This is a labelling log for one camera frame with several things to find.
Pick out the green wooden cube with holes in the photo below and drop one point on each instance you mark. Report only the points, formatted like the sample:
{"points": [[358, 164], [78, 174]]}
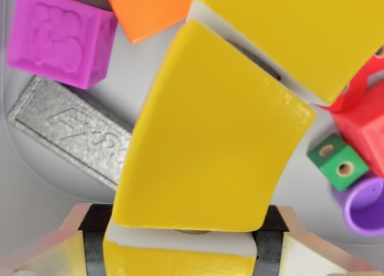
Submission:
{"points": [[330, 168]]}

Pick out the red house-shaped block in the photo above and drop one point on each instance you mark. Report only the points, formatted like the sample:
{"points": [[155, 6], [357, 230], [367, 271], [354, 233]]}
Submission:
{"points": [[366, 138]]}

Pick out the silver embossed foam brick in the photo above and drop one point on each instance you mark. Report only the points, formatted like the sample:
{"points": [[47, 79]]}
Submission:
{"points": [[69, 123]]}

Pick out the yellow sliced wooden banana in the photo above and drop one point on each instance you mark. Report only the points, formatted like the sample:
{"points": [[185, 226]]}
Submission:
{"points": [[210, 138]]}

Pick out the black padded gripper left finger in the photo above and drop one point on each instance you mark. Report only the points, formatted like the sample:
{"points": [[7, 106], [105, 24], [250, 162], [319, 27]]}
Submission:
{"points": [[69, 252]]}

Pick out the purple embossed rubber cube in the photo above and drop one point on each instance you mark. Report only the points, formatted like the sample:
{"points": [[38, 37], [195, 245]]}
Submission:
{"points": [[60, 39]]}

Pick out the purple plastic cup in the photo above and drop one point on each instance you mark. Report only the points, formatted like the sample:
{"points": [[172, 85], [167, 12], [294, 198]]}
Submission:
{"points": [[366, 216]]}

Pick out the orange rectangular wooden block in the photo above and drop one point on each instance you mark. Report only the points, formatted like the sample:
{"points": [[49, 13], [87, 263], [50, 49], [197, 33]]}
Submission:
{"points": [[144, 9]]}

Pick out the black padded gripper right finger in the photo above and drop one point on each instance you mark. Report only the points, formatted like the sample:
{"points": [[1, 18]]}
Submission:
{"points": [[300, 252]]}

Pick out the grey plastic bin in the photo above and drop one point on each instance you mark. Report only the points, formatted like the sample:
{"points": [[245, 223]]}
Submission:
{"points": [[18, 168]]}

